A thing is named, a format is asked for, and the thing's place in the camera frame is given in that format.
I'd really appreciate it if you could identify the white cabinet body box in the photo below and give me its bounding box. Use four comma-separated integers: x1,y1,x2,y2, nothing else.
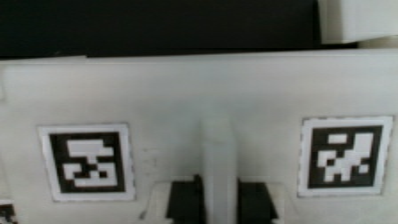
318,0,398,44

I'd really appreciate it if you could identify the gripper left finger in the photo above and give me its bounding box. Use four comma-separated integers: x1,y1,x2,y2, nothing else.
139,174,206,224

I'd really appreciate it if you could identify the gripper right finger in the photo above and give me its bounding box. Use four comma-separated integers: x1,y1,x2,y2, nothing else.
237,182,281,224

